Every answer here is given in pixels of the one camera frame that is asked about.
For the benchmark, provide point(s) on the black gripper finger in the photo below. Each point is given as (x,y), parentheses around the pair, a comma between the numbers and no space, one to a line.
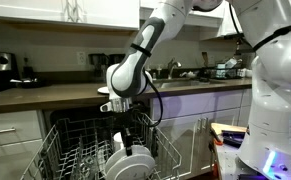
(128,141)

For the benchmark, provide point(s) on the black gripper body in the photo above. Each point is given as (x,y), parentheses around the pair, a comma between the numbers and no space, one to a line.
(128,118)

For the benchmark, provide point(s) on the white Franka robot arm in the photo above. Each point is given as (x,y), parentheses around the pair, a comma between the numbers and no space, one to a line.
(275,100)

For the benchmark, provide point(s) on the dishwasher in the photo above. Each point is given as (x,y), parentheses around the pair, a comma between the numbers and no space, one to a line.
(65,115)

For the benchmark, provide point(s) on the white corner upper cabinet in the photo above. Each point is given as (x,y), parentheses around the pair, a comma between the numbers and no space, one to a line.
(211,20)

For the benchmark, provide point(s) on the clear drinking glass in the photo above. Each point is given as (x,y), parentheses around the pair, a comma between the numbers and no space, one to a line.
(86,163)

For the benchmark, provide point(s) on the small soap bottle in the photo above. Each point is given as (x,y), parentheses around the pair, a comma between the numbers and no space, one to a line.
(159,72)
(147,72)

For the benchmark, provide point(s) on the black coffee maker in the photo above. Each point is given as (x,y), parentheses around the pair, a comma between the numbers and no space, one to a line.
(98,65)

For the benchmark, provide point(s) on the steel kitchen sink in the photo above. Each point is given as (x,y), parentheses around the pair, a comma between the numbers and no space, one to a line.
(181,83)

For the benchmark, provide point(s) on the chrome faucet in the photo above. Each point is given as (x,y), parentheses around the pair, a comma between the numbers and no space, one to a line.
(172,66)

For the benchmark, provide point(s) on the white sink base cabinet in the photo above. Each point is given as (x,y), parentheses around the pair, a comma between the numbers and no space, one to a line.
(198,103)

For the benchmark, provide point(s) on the wooden utensil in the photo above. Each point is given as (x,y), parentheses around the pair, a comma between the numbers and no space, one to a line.
(205,58)

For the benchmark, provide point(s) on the wooden board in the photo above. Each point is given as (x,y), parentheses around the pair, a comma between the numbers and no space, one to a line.
(228,127)

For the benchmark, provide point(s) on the metal robot mounting table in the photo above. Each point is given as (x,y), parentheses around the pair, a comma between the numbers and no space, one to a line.
(228,163)

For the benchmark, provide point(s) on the black clamp bar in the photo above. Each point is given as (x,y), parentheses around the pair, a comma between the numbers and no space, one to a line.
(233,136)

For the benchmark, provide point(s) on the black dish drying rack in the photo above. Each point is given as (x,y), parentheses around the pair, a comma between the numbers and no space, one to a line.
(223,74)

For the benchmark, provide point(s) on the black pan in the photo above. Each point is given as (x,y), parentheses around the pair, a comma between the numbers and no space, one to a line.
(28,83)

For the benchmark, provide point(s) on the white drawer front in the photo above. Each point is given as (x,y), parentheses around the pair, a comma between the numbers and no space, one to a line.
(11,121)

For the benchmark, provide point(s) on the white lower cabinet door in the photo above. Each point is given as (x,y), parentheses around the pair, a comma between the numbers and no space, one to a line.
(8,160)

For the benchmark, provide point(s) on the white cup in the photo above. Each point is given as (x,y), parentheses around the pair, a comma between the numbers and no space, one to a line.
(248,72)

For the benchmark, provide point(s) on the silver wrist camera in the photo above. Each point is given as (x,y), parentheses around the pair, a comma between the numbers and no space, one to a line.
(105,106)

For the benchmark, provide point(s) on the white wall outlet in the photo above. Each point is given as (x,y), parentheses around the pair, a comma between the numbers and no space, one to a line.
(81,57)

